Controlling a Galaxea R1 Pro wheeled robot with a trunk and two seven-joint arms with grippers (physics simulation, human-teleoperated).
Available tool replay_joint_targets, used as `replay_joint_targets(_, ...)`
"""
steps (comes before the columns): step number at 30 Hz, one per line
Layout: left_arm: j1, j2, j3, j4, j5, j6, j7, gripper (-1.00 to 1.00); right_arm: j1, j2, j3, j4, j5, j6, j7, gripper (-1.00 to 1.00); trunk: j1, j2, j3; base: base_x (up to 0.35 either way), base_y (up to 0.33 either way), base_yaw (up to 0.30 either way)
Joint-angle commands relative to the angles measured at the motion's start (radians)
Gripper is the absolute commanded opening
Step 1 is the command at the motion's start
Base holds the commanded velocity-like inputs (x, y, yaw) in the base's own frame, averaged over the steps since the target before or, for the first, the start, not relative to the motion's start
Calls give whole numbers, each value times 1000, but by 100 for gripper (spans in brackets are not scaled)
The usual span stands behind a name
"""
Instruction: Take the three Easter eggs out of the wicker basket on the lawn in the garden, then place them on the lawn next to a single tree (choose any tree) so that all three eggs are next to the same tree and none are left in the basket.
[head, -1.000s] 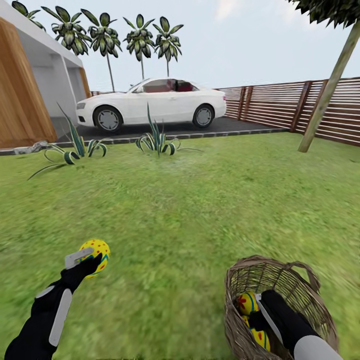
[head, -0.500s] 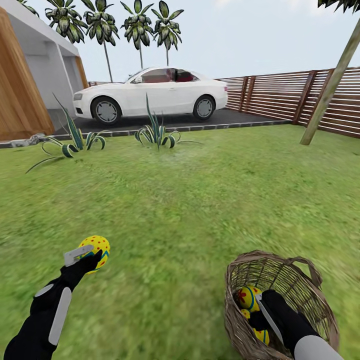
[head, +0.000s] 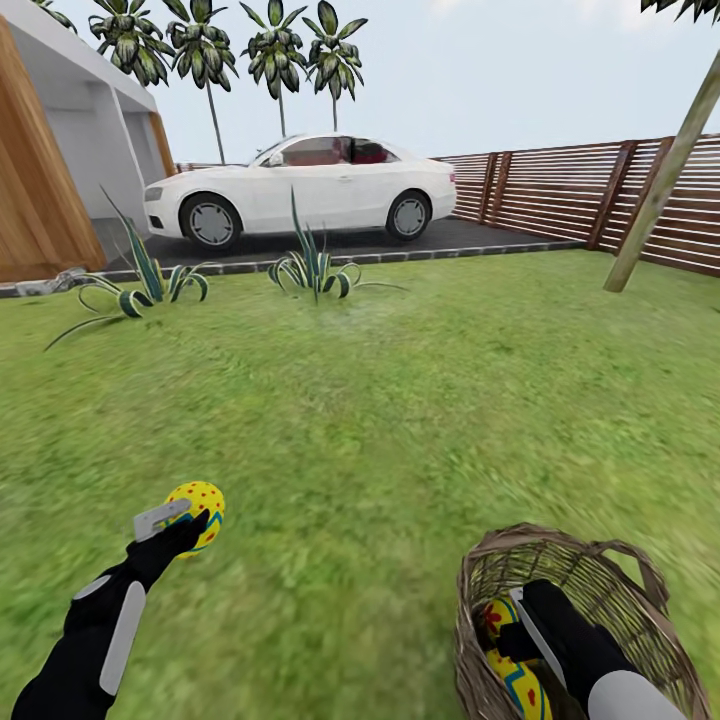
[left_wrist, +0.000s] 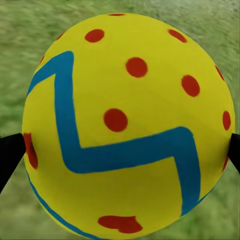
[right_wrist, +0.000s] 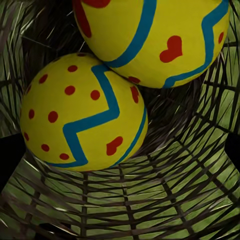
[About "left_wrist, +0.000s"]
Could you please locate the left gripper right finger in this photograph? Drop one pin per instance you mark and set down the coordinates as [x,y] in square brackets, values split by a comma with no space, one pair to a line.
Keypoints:
[234,150]

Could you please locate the easter egg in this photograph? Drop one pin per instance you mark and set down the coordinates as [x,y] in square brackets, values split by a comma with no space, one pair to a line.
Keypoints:
[127,125]

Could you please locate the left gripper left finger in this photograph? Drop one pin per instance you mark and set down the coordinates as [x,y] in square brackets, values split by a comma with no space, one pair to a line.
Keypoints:
[12,149]

